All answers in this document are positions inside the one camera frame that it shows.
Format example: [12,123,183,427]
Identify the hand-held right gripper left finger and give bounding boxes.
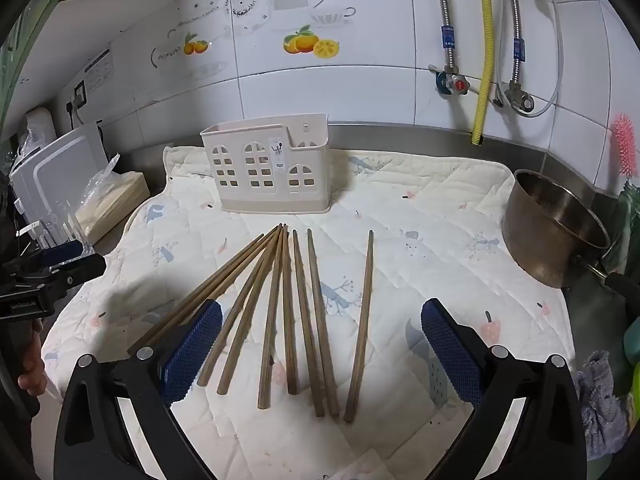
[52,299,223,480]

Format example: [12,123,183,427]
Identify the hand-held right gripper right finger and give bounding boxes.
[421,298,588,480]

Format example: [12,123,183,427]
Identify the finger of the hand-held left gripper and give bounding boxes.
[10,253,107,301]
[2,240,85,274]

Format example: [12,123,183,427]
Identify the row of wooden chopsticks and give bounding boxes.
[127,223,375,423]

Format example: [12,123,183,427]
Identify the cream plastic utensil holder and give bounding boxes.
[200,114,331,215]

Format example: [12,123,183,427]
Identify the person's left hand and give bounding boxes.
[17,328,51,404]

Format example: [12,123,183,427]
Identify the clear plastic rack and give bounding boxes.
[15,200,96,262]

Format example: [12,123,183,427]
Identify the white plastic board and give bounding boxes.
[10,120,109,247]

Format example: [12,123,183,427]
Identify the white printed quilted mat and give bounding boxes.
[42,145,571,480]

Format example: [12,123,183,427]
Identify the clear plastic bag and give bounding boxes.
[80,152,124,206]

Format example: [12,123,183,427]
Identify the grey blue cloth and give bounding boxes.
[575,351,632,462]

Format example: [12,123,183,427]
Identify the teal plastic container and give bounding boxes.
[622,324,640,367]

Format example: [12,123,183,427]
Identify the metal water valve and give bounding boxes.
[492,80,536,114]

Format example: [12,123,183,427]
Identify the pink bristle brush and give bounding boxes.
[610,112,639,179]

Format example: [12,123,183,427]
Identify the white wall label sticker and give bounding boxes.
[85,49,112,92]

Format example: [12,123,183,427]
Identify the red handle water valve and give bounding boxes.
[434,66,472,99]

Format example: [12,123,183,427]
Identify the yellow gas hose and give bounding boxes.
[472,0,495,146]

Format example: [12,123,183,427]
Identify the wall taps with hoses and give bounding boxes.
[500,0,565,119]

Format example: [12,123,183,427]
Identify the braided metal hose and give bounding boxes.
[432,0,459,76]
[501,0,525,86]

